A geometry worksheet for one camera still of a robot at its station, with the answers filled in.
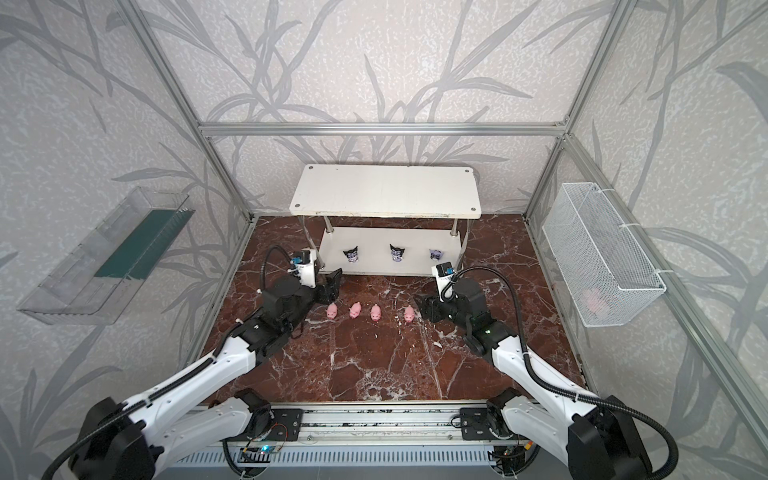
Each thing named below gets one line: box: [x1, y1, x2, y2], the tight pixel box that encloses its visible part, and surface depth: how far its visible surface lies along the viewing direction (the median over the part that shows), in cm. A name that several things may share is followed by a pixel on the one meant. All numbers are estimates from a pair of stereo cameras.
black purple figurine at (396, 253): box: [389, 244, 405, 262], surface depth 98 cm
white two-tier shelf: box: [289, 164, 482, 276], surface depth 87 cm
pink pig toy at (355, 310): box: [349, 301, 362, 319], surface depth 95 cm
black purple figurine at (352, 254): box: [342, 245, 359, 263], surface depth 98 cm
